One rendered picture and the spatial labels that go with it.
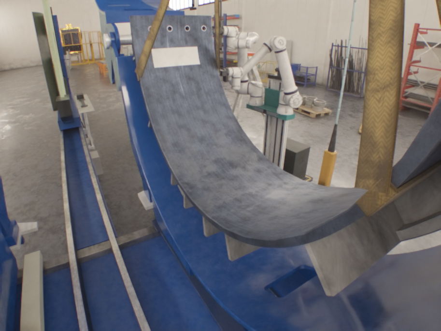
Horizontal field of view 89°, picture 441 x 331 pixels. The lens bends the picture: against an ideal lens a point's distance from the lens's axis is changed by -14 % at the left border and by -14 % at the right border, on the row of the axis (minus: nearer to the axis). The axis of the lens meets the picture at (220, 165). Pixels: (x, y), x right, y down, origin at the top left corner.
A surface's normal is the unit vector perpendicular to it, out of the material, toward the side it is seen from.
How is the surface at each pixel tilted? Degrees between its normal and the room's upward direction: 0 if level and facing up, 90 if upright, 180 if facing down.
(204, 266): 5
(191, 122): 35
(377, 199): 90
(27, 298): 0
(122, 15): 87
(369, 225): 42
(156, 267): 0
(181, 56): 75
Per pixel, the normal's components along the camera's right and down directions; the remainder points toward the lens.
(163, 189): 0.26, -0.57
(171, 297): 0.00, -0.88
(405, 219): -0.87, 0.23
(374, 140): -0.97, -0.11
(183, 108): 0.36, -0.34
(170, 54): 0.48, 0.16
